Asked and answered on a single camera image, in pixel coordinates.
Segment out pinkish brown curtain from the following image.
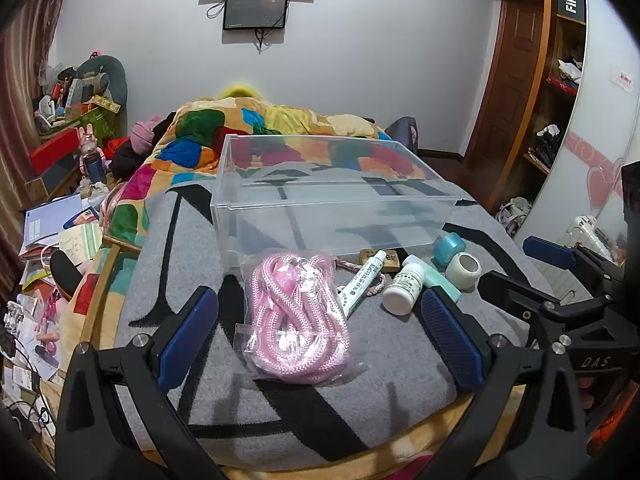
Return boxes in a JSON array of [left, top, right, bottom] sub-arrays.
[[0, 0, 87, 261]]

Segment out wooden wardrobe shelves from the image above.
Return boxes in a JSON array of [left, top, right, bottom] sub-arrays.
[[520, 0, 590, 177]]

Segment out colourful patchwork blanket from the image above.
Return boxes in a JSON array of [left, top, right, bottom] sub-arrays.
[[99, 97, 417, 262]]

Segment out white tape roll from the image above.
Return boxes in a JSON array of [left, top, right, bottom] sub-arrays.
[[444, 253, 484, 292]]

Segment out small black wall monitor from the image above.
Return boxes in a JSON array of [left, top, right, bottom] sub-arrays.
[[222, 0, 290, 31]]

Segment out red cardboard box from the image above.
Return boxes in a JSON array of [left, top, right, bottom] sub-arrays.
[[28, 127, 82, 174]]

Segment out teal round jar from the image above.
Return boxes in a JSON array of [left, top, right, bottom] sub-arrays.
[[432, 233, 467, 271]]

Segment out clear plastic storage box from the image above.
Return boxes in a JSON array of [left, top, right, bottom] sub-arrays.
[[210, 133, 462, 274]]

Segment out white heart-print sliding door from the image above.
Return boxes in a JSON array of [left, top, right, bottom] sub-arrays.
[[514, 0, 640, 263]]

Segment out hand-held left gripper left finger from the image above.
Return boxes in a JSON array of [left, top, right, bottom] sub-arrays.
[[54, 285, 227, 480]]

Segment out pink white striped cord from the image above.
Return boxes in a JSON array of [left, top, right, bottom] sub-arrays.
[[334, 255, 389, 297]]

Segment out pink knit hat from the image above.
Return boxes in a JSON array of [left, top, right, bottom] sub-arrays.
[[130, 115, 166, 154]]

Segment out black printed box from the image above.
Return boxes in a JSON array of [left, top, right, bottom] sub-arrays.
[[554, 0, 587, 26]]

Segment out pile of papers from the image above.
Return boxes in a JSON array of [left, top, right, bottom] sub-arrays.
[[19, 194, 104, 282]]

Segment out grey black patterned blanket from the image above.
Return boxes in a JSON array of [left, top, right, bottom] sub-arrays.
[[112, 179, 557, 467]]

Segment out grey neck pillow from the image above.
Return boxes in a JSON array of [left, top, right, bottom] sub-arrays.
[[75, 53, 129, 107]]

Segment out white ointment tube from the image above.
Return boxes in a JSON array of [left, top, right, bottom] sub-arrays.
[[339, 250, 387, 319]]

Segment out white pill bottle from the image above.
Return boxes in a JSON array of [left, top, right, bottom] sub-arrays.
[[382, 254, 429, 316]]

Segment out brown wooden door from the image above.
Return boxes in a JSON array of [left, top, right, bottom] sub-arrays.
[[464, 0, 557, 177]]

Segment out yellow pillow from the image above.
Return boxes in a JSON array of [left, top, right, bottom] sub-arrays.
[[217, 80, 264, 104]]

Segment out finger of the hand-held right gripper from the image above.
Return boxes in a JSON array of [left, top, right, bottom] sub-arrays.
[[477, 270, 565, 335], [522, 236, 626, 286]]

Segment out white bag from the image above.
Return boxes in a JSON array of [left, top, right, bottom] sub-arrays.
[[494, 196, 533, 239]]

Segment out black oval pad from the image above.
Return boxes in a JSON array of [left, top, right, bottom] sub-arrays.
[[49, 249, 84, 292]]

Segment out wooden bed frame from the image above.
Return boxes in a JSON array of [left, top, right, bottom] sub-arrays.
[[79, 242, 142, 352]]

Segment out pink bunny toy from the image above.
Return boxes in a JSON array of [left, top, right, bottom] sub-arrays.
[[77, 123, 109, 182]]

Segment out dark clothes pile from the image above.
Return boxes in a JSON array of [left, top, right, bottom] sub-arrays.
[[110, 139, 152, 179]]

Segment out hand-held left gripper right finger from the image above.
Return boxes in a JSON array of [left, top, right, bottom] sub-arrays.
[[419, 286, 589, 480]]

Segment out pale green small box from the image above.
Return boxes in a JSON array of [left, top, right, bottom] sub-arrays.
[[422, 266, 464, 304]]

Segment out green cardboard box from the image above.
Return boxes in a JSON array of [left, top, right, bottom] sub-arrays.
[[64, 102, 122, 147]]

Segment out dark backpack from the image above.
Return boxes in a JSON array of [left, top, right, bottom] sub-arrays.
[[384, 115, 420, 154]]

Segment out bagged pink rope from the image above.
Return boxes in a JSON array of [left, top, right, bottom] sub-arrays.
[[234, 252, 369, 387]]

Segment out small wooden block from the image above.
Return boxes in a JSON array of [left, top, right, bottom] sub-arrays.
[[358, 248, 401, 272]]

